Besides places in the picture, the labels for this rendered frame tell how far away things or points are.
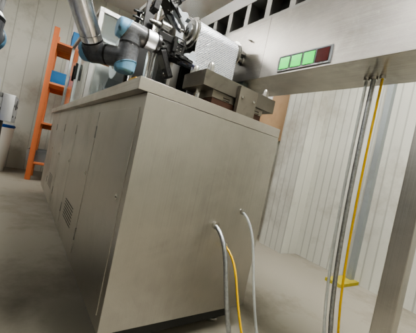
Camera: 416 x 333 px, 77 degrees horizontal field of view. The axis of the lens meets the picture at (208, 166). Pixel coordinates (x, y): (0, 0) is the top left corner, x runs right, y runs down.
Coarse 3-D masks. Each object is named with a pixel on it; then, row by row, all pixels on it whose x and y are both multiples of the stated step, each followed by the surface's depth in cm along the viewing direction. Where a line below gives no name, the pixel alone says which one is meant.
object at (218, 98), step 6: (210, 90) 103; (204, 96) 105; (210, 96) 102; (216, 96) 102; (222, 96) 104; (228, 96) 106; (216, 102) 103; (222, 102) 105; (228, 102) 106; (234, 102) 108; (228, 108) 107; (258, 114) 117; (258, 120) 118
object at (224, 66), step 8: (200, 48) 117; (208, 48) 119; (200, 56) 117; (208, 56) 120; (216, 56) 122; (224, 56) 125; (200, 64) 118; (208, 64) 120; (216, 64) 123; (224, 64) 125; (232, 64) 128; (216, 72) 123; (224, 72) 126; (232, 72) 129
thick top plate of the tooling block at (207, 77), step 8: (192, 72) 105; (200, 72) 100; (208, 72) 98; (184, 80) 109; (192, 80) 104; (200, 80) 99; (208, 80) 98; (216, 80) 100; (224, 80) 102; (184, 88) 109; (192, 88) 106; (200, 88) 104; (208, 88) 101; (216, 88) 101; (224, 88) 103; (232, 88) 105; (232, 96) 106; (264, 96) 116; (256, 104) 114; (264, 104) 117; (272, 104) 120; (264, 112) 122; (272, 112) 121
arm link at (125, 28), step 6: (120, 18) 94; (126, 18) 95; (120, 24) 93; (126, 24) 94; (132, 24) 95; (138, 24) 97; (120, 30) 94; (126, 30) 95; (132, 30) 96; (138, 30) 97; (144, 30) 98; (120, 36) 96; (126, 36) 95; (132, 36) 96; (138, 36) 97; (144, 36) 98; (138, 42) 98; (144, 42) 100
